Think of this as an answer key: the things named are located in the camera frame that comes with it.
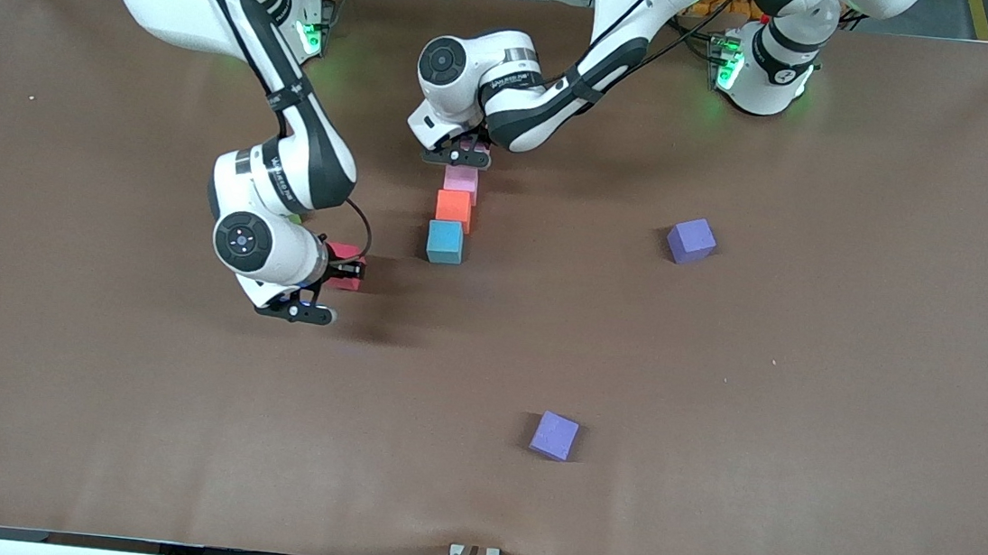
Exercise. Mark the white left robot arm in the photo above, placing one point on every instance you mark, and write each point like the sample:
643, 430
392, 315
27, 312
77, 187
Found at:
628, 9

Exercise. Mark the blue foam cube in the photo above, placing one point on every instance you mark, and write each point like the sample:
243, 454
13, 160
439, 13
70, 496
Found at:
445, 241

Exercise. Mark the purple foam cube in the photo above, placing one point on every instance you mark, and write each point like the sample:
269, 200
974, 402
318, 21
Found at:
690, 239
554, 433

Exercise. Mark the pink foam cube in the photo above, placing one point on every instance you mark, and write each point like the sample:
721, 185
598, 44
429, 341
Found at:
461, 182
478, 144

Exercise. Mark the red foam cube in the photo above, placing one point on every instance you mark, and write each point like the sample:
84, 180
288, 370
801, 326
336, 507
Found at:
342, 251

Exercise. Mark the orange foam cube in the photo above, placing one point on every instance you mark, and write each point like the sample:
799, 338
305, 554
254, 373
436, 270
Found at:
453, 208

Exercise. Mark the pile of orange packets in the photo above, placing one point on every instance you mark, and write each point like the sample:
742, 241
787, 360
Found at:
720, 5

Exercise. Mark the brown table cover sheet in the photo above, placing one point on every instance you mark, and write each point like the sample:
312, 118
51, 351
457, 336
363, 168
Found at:
82, 410

